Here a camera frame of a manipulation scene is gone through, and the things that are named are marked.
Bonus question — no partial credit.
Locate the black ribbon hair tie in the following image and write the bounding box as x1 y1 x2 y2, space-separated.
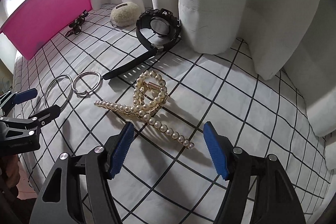
65 9 88 38

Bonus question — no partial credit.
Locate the black digital wrist watch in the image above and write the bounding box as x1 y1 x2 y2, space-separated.
102 9 182 80

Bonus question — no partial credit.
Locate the person's left hand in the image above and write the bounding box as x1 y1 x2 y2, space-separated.
1 155 21 188

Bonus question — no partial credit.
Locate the silver bangle near watch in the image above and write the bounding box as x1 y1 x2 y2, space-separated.
71 71 102 98

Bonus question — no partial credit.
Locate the silver bangle outer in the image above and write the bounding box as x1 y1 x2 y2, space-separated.
44 74 73 111

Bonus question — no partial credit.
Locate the white black grid cloth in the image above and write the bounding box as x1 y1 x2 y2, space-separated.
13 5 335 223

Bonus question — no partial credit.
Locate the pink plastic storage bin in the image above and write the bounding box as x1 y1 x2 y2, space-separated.
1 0 92 60

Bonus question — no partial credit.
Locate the pearl gold hair claw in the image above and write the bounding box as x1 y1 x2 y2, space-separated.
94 70 195 149

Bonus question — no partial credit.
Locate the beige fluffy hair clip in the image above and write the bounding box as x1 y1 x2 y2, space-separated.
110 2 141 27

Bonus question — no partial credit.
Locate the white curtain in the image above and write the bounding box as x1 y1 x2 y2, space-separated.
91 0 335 169

